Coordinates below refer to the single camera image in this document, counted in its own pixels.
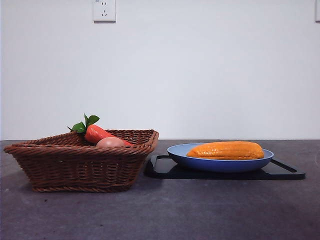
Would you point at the orange corn cob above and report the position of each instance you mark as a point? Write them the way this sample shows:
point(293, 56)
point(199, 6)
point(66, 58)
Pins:
point(225, 150)

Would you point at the blue plate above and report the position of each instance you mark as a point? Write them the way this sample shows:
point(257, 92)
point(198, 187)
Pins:
point(225, 166)

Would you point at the brown wicker basket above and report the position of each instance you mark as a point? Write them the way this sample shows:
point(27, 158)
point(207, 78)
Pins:
point(75, 167)

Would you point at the black flat board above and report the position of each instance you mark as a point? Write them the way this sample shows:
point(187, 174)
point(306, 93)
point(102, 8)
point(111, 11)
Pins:
point(162, 172)

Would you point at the brown egg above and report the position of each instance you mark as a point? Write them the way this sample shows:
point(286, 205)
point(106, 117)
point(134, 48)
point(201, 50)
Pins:
point(110, 142)

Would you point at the orange carrot with green leaves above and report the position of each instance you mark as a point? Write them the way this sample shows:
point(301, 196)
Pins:
point(96, 133)

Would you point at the white wall socket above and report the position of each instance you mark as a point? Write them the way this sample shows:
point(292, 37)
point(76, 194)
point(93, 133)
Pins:
point(105, 12)

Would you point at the white wall plate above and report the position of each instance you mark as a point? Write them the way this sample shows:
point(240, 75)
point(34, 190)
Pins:
point(317, 11)

